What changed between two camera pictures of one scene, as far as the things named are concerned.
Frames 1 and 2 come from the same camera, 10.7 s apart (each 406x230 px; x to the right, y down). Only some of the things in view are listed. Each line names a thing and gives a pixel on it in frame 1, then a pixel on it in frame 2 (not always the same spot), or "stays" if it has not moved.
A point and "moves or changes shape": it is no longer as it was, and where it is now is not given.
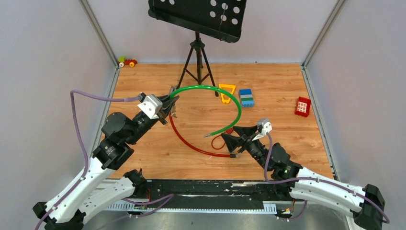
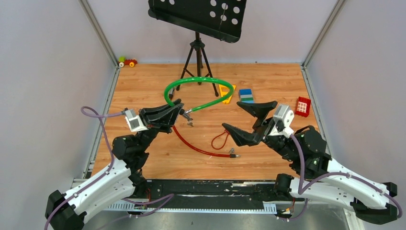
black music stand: [221, 19] stays
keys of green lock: [174, 114] moves or changes shape
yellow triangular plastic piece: [226, 86] stays
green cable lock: [214, 88] → [167, 90]
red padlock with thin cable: [229, 131] stays
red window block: [302, 106] stays
